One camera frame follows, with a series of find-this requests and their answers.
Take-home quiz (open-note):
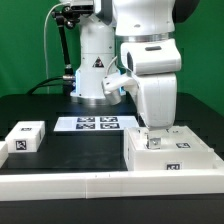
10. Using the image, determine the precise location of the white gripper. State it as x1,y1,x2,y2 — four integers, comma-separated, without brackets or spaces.
120,39,181,150

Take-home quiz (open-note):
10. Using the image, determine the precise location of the white cabinet door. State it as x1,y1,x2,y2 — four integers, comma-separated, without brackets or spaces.
124,127,164,157
161,126,209,151

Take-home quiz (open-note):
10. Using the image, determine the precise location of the white cabinet body box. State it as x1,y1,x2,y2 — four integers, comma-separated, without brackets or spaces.
123,125,224,172

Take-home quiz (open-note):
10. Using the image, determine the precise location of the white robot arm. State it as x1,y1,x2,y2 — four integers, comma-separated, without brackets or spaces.
60,0,200,131

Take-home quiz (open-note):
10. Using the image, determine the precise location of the white cabinet top block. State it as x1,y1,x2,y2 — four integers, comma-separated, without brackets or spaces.
5,121,45,153

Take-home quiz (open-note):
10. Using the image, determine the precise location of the white marker base sheet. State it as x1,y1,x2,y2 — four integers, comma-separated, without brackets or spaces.
54,116,138,132

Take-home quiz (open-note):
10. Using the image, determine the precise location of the white obstacle fence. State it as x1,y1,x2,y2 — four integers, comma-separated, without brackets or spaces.
0,140,224,202

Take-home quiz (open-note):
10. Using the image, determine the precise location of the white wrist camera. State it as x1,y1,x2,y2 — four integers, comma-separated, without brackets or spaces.
101,73,137,105

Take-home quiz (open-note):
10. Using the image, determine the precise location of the black cable bundle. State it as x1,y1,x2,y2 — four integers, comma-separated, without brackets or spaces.
27,75,68,96

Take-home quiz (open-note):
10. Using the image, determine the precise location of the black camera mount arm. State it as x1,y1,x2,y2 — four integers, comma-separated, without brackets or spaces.
50,4,102,96

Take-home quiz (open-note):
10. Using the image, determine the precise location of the white cable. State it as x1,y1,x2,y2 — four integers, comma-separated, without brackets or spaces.
43,2,72,95

